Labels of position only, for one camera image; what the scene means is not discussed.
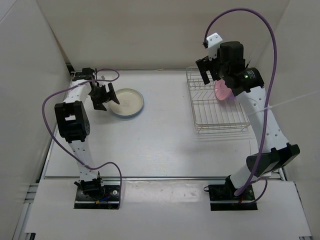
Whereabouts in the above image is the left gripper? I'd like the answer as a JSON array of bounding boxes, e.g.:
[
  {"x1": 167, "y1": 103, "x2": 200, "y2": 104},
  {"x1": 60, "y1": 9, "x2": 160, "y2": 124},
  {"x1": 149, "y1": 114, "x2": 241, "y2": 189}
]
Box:
[{"x1": 88, "y1": 82, "x2": 119, "y2": 111}]

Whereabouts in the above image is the cream plate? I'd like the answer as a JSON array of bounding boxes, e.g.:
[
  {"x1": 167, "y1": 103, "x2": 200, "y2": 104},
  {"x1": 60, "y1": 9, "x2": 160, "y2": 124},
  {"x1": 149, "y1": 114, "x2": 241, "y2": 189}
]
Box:
[{"x1": 109, "y1": 88, "x2": 144, "y2": 118}]

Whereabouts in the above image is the blue plate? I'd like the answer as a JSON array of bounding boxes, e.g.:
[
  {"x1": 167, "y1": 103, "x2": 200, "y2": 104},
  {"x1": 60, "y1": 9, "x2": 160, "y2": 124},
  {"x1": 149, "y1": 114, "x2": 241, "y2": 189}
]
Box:
[{"x1": 108, "y1": 99, "x2": 145, "y2": 119}]

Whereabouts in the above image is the pink plate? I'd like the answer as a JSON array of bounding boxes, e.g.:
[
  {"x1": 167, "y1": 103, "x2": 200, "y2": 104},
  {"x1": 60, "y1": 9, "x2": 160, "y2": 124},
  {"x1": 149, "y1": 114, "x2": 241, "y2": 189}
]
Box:
[{"x1": 214, "y1": 79, "x2": 232, "y2": 101}]

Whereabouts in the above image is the purple plate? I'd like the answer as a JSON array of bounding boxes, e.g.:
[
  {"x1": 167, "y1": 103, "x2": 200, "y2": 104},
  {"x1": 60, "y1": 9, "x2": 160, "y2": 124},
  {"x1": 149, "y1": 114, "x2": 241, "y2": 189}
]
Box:
[{"x1": 227, "y1": 93, "x2": 236, "y2": 101}]

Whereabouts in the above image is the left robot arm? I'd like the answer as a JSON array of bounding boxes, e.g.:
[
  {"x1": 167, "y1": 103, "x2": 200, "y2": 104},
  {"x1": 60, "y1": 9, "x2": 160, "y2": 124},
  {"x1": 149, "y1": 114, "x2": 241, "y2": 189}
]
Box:
[{"x1": 54, "y1": 67, "x2": 120, "y2": 201}]

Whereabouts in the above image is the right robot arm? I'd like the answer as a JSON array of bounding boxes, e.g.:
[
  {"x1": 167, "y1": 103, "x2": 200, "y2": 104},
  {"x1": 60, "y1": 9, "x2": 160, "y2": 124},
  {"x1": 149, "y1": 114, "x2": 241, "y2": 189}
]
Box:
[{"x1": 196, "y1": 40, "x2": 300, "y2": 200}]

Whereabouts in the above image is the white zip tie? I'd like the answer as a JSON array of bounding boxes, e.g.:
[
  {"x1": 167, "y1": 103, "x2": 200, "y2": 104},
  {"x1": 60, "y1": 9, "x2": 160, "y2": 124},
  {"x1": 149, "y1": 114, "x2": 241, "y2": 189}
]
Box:
[{"x1": 247, "y1": 90, "x2": 320, "y2": 117}]

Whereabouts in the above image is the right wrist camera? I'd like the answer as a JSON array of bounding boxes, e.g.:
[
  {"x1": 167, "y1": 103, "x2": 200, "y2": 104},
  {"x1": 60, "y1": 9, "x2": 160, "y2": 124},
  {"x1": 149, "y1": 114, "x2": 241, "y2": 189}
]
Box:
[{"x1": 204, "y1": 32, "x2": 223, "y2": 61}]

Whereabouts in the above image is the metal wire dish rack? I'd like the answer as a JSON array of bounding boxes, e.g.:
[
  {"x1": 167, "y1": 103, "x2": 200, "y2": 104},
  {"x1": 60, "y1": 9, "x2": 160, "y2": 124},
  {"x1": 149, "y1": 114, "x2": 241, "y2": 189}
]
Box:
[{"x1": 185, "y1": 67, "x2": 250, "y2": 135}]

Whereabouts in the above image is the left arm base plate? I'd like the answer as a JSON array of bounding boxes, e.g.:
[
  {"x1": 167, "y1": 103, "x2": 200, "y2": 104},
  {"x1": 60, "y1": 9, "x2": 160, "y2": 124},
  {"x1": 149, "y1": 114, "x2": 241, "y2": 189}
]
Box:
[{"x1": 73, "y1": 181, "x2": 121, "y2": 210}]

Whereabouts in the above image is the aluminium frame rail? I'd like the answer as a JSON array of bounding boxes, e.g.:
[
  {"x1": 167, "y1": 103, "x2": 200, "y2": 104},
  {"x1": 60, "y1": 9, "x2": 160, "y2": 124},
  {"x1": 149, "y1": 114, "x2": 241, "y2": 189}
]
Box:
[{"x1": 269, "y1": 168, "x2": 287, "y2": 181}]

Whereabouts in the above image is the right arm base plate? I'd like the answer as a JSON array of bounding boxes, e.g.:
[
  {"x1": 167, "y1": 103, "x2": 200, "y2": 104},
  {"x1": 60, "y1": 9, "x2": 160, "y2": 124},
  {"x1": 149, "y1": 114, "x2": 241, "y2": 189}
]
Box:
[{"x1": 203, "y1": 184, "x2": 258, "y2": 212}]

